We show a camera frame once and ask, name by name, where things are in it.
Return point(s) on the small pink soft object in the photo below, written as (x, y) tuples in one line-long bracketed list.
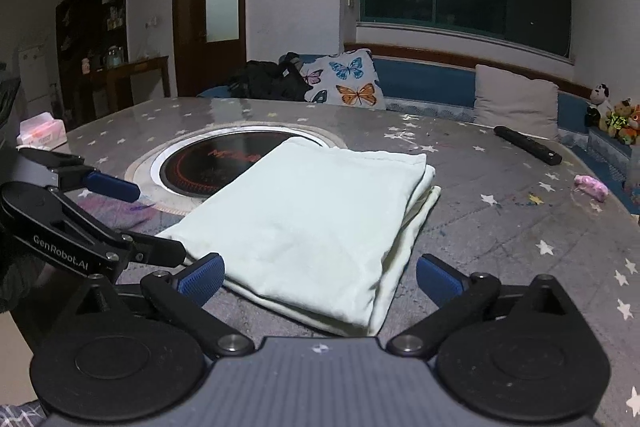
[(592, 187)]

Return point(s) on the pink white tissue pack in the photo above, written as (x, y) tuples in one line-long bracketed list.
[(42, 129)]

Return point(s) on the black remote control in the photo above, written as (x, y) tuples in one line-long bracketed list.
[(527, 144)]

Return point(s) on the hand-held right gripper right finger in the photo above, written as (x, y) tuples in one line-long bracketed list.
[(440, 282)]

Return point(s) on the glass kettle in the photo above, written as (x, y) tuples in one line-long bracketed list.
[(114, 57)]

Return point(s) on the black round induction cooktop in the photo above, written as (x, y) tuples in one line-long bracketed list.
[(220, 162)]

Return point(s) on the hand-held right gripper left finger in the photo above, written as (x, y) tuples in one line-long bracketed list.
[(202, 279)]

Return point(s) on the dark wooden door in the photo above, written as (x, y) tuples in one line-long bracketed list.
[(190, 57)]

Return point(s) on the dark wooden shelf cabinet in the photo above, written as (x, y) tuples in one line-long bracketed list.
[(85, 22)]

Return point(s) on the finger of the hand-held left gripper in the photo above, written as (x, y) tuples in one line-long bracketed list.
[(155, 251), (112, 186)]

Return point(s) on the black jacket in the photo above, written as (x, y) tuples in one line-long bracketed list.
[(270, 82)]

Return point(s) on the orange plush toy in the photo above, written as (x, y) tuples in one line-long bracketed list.
[(634, 122)]

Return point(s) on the brown bear plush toy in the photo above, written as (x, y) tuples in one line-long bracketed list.
[(617, 117)]

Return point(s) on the butterfly print pillow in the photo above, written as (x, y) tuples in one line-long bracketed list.
[(350, 79)]

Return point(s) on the white wall socket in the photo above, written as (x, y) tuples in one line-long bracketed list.
[(152, 23)]

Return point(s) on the panda plush toy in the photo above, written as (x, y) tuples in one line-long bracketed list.
[(600, 94)]

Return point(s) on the small pink jar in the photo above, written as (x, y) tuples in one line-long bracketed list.
[(86, 66)]

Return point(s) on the plaid cloth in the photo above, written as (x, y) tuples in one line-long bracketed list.
[(20, 414)]

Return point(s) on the grey star print tablecloth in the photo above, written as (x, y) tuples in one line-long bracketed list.
[(500, 217)]

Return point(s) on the plain grey pillow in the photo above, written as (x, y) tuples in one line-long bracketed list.
[(515, 102)]

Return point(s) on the dark wooden side table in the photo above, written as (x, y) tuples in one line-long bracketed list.
[(140, 64)]

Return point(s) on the blue bench sofa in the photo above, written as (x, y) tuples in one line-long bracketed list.
[(425, 82)]

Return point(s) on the pale green garment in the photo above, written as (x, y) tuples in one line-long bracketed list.
[(310, 217)]

